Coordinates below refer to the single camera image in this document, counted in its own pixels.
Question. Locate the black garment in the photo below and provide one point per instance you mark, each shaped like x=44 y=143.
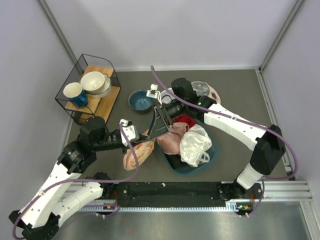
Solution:
x=174 y=161

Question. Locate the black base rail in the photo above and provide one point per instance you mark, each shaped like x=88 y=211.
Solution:
x=174 y=194

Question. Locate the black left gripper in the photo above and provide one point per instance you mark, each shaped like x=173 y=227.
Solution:
x=141 y=138

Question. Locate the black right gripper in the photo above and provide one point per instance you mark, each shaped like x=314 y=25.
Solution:
x=159 y=126

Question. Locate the white bowl underneath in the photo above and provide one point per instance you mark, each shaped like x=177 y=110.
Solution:
x=106 y=86

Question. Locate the cream ceramic bowl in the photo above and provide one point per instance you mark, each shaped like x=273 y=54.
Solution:
x=93 y=82

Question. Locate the red bra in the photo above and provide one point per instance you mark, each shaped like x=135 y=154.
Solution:
x=185 y=119

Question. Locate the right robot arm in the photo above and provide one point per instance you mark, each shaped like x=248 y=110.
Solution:
x=266 y=143

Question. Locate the teal plastic basin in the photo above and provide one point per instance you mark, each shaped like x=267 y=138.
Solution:
x=187 y=169

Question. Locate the white insulated lunch bag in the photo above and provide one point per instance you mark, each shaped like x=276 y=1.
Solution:
x=201 y=88

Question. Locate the white bra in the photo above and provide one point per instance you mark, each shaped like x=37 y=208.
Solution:
x=194 y=146

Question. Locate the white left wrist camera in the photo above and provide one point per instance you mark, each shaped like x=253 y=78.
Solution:
x=128 y=132

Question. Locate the pink bra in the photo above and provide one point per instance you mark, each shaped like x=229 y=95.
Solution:
x=170 y=142

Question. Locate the dark blue ceramic bowl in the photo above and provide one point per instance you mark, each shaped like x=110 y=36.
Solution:
x=140 y=102

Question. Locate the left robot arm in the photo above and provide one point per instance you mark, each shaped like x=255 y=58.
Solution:
x=64 y=192

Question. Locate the floral mesh laundry bag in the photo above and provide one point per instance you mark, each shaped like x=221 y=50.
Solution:
x=137 y=155

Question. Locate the blue mug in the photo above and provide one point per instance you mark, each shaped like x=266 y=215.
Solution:
x=75 y=93

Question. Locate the black wire wooden shelf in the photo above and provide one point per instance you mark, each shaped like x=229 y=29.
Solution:
x=97 y=107

